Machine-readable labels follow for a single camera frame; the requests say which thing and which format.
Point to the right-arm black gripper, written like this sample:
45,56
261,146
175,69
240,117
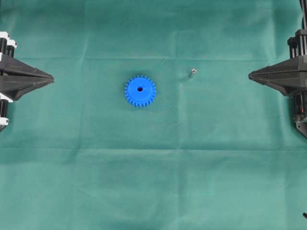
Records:
298,65

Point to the small metal shaft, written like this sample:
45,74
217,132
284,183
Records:
192,73

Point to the blue plastic gear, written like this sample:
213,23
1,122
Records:
140,91

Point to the green cloth table cover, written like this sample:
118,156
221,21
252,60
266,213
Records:
213,152

